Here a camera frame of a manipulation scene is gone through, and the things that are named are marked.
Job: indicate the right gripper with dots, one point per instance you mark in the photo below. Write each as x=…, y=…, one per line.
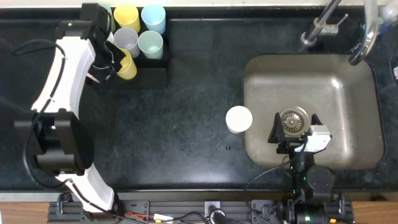
x=284, y=147

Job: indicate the yellow cup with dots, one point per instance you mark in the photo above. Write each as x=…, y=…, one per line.
x=126, y=15
x=129, y=70

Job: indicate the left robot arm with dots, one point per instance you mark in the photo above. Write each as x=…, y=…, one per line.
x=74, y=62

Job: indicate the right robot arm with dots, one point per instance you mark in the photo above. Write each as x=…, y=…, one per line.
x=320, y=179

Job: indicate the steel sink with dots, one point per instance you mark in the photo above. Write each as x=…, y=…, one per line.
x=342, y=124

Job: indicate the steel tap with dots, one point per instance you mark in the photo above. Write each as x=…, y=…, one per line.
x=371, y=31

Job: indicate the black tray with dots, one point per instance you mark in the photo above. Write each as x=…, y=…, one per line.
x=152, y=63

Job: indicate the blue cup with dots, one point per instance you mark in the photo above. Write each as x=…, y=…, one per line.
x=153, y=17

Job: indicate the grey cup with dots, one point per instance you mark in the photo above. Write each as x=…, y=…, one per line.
x=126, y=39

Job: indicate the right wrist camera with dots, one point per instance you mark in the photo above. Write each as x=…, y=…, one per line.
x=315, y=138

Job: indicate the mounting rail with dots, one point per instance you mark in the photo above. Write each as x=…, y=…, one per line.
x=186, y=208

